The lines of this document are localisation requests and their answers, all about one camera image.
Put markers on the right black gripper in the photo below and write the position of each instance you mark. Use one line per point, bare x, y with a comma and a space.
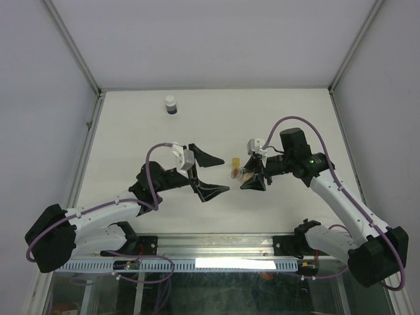
257, 182

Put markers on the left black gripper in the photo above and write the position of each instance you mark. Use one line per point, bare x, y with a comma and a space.
205, 191

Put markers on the clear orange pill bottle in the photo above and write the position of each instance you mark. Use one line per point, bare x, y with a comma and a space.
241, 174

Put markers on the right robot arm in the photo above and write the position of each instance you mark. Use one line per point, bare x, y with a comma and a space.
372, 250

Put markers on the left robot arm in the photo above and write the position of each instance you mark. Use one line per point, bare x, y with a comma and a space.
59, 234

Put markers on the white cap pill bottle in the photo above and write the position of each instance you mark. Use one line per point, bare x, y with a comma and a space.
171, 104

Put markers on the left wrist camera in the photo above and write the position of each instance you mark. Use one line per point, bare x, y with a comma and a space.
185, 159

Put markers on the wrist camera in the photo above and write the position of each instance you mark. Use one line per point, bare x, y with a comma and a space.
185, 159
257, 147

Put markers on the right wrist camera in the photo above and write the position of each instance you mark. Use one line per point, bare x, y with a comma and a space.
257, 147

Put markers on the right black mount plate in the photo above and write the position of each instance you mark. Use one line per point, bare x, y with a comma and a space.
291, 245

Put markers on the black mount plate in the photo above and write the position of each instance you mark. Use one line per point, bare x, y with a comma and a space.
291, 245
143, 245

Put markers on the left black mount plate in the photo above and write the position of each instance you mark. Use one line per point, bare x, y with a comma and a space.
143, 245

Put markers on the white slotted cable duct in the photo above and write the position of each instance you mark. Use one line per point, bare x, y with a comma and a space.
100, 266

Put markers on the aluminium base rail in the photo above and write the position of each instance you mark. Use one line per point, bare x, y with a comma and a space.
177, 246

